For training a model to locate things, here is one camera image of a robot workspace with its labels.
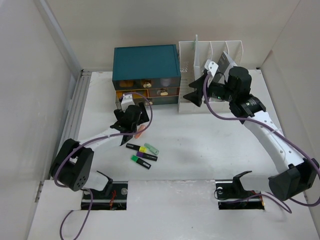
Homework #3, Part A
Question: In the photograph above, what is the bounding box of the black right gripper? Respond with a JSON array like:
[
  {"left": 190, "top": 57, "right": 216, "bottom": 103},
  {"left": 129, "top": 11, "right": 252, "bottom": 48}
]
[{"left": 182, "top": 74, "right": 236, "bottom": 107}]

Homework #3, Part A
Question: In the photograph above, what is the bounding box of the clear mesh document pouch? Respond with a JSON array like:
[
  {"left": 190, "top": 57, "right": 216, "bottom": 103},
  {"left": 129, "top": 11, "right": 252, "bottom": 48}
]
[{"left": 193, "top": 34, "right": 202, "bottom": 80}]

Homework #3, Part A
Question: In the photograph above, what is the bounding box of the grey Canon setup guide booklet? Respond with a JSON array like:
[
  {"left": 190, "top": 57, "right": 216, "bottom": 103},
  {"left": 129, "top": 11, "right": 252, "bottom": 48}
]
[{"left": 217, "top": 51, "right": 238, "bottom": 77}]

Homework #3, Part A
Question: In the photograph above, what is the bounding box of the teal desktop drawer cabinet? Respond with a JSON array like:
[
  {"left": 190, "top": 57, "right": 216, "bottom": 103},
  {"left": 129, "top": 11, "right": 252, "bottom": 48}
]
[{"left": 112, "top": 44, "right": 181, "bottom": 108}]

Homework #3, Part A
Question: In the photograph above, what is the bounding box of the clear jar of paper clips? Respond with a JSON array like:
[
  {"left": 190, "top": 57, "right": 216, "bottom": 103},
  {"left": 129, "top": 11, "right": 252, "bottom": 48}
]
[{"left": 160, "top": 78, "right": 172, "bottom": 87}]

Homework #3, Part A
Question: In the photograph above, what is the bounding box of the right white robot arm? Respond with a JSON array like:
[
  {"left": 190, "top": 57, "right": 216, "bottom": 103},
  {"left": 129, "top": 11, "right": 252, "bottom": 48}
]
[{"left": 184, "top": 66, "right": 320, "bottom": 201}]

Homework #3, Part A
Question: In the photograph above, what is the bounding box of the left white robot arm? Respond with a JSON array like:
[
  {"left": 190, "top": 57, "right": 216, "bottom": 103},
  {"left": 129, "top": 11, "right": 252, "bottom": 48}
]
[{"left": 49, "top": 102, "right": 150, "bottom": 199}]

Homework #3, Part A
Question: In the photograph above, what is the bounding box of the yellow cap black highlighter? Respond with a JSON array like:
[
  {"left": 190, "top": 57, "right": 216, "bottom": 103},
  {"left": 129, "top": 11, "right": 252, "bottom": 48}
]
[{"left": 125, "top": 143, "right": 147, "bottom": 153}]

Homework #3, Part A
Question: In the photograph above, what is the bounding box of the purple cap black highlighter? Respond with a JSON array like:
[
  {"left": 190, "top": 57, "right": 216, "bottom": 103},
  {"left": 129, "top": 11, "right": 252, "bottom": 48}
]
[{"left": 136, "top": 151, "right": 158, "bottom": 162}]

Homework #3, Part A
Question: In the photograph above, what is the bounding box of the white perforated file organizer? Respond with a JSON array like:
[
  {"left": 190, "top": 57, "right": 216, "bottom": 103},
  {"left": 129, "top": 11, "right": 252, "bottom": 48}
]
[{"left": 178, "top": 40, "right": 243, "bottom": 114}]

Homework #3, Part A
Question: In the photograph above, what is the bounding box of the green cap black highlighter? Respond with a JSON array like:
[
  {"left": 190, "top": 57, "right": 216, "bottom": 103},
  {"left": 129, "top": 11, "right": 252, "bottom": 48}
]
[{"left": 130, "top": 155, "right": 152, "bottom": 170}]

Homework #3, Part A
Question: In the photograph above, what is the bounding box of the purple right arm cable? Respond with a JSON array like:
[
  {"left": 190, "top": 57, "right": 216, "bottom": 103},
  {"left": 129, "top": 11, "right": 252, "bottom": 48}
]
[{"left": 202, "top": 74, "right": 320, "bottom": 215}]

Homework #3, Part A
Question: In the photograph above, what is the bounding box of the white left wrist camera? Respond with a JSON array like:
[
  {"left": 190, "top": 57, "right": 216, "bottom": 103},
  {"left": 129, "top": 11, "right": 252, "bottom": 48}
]
[{"left": 120, "top": 93, "right": 135, "bottom": 112}]

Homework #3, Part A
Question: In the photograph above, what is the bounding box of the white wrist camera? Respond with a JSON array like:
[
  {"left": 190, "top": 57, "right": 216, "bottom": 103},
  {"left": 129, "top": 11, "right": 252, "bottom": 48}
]
[
  {"left": 120, "top": 93, "right": 135, "bottom": 112},
  {"left": 203, "top": 59, "right": 219, "bottom": 77}
]

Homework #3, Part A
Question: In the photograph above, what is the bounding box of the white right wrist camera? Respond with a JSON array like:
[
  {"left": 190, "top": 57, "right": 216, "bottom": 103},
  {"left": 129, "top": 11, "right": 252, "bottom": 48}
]
[{"left": 203, "top": 59, "right": 219, "bottom": 77}]

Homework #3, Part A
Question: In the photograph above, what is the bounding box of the aluminium frame rail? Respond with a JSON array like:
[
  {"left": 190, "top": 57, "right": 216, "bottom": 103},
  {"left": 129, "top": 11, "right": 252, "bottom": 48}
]
[{"left": 37, "top": 0, "right": 93, "bottom": 181}]

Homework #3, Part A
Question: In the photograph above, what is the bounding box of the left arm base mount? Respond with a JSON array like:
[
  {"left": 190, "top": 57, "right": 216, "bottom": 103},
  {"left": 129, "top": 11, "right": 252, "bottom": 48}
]
[{"left": 91, "top": 181, "right": 129, "bottom": 211}]

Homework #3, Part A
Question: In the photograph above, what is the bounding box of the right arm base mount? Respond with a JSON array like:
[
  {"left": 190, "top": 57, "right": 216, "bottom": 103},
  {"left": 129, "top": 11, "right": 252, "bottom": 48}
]
[{"left": 213, "top": 179, "right": 265, "bottom": 210}]

